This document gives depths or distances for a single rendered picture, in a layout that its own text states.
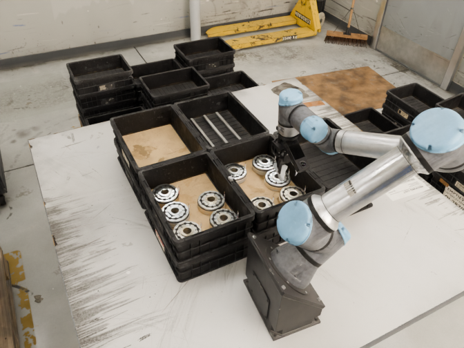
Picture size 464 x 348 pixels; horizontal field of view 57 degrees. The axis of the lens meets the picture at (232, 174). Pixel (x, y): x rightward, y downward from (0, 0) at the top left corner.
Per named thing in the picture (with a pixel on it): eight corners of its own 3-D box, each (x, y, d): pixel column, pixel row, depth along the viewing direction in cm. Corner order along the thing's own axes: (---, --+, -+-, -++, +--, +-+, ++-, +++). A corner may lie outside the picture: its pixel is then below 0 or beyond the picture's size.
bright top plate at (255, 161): (281, 166, 177) (281, 165, 177) (260, 173, 173) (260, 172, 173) (268, 152, 184) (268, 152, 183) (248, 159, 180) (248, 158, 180)
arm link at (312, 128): (338, 133, 131) (317, 114, 138) (322, 118, 123) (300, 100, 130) (321, 152, 133) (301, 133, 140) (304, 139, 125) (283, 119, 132)
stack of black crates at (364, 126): (402, 162, 297) (411, 135, 282) (369, 174, 286) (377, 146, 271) (364, 132, 323) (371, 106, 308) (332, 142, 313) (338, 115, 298)
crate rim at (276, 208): (326, 193, 158) (327, 188, 156) (257, 219, 147) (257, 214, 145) (271, 137, 184) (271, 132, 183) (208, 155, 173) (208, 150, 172)
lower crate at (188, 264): (253, 257, 160) (255, 235, 152) (179, 286, 149) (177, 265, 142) (208, 191, 187) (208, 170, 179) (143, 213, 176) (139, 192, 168)
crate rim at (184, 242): (256, 219, 147) (257, 214, 145) (175, 249, 136) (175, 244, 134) (208, 155, 173) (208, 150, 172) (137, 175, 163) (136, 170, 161)
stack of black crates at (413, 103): (442, 148, 311) (459, 108, 289) (412, 158, 300) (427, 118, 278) (402, 120, 338) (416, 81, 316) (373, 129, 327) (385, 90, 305)
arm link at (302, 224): (306, 259, 124) (487, 152, 104) (279, 250, 113) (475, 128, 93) (291, 225, 131) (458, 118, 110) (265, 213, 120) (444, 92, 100)
